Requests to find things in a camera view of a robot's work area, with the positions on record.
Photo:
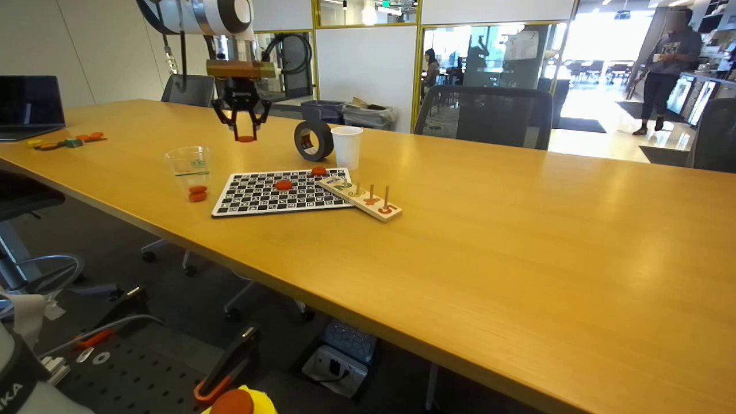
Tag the orange token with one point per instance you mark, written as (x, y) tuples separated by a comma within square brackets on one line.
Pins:
[(318, 171), (283, 185), (197, 194), (245, 139)]

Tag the checkered marker board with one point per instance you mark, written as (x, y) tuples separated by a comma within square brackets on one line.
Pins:
[(253, 194)]

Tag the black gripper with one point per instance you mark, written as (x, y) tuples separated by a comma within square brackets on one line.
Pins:
[(242, 94)]

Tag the grey office chair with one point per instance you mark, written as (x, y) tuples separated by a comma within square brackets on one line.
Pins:
[(192, 90)]

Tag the white paper cup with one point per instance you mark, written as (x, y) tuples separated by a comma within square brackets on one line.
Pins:
[(348, 146)]

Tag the floor power box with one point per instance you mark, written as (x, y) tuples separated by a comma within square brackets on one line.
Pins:
[(335, 372)]

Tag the yellow red emergency button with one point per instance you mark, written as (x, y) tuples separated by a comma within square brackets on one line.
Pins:
[(242, 400)]

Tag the black tape roll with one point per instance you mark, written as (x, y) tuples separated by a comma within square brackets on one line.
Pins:
[(313, 140)]

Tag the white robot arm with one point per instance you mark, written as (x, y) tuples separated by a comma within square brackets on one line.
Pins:
[(222, 24)]

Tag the orange green tool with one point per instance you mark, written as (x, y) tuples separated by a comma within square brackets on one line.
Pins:
[(76, 140)]

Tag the wooden peg board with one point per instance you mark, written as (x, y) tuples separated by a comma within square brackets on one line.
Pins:
[(362, 199)]

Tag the colourless plastic cup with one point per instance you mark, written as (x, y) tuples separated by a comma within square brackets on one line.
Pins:
[(190, 166)]

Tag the person in background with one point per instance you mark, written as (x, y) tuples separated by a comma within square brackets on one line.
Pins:
[(674, 54)]

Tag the black laptop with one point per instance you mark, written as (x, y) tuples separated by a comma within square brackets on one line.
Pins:
[(30, 105)]

